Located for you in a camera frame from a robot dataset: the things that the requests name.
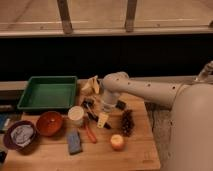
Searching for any black dish brush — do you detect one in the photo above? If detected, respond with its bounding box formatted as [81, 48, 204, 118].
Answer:
[81, 98, 112, 131]

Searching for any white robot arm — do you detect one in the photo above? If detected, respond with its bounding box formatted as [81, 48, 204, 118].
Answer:
[101, 60, 213, 171]

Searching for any black rectangular block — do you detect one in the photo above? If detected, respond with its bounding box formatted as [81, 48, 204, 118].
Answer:
[116, 100, 126, 110]

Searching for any orange carrot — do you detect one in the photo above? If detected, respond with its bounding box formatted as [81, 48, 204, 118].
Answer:
[84, 120, 97, 144]

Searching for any dark grape bunch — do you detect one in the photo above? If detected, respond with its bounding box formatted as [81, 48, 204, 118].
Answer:
[121, 110, 134, 137]

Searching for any white paper cup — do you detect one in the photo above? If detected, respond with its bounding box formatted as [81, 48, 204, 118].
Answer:
[68, 106, 84, 127]

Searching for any yellow red apple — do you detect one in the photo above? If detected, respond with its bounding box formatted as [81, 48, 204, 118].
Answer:
[110, 134, 125, 150]

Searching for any blue sponge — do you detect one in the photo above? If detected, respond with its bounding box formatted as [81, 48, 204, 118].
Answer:
[67, 131, 82, 155]

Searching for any red bowl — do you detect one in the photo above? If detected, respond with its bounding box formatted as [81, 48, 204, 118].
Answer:
[36, 111, 63, 137]

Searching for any green plastic tray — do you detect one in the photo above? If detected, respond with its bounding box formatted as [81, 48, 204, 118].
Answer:
[17, 76, 78, 112]

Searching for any crumpled white cloth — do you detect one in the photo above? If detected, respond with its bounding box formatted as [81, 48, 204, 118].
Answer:
[11, 125, 34, 147]

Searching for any purple bowl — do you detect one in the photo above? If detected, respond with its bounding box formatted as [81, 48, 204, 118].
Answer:
[3, 120, 37, 150]

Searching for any metal rail frame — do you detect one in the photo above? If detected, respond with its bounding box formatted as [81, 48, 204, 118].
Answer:
[0, 0, 213, 37]

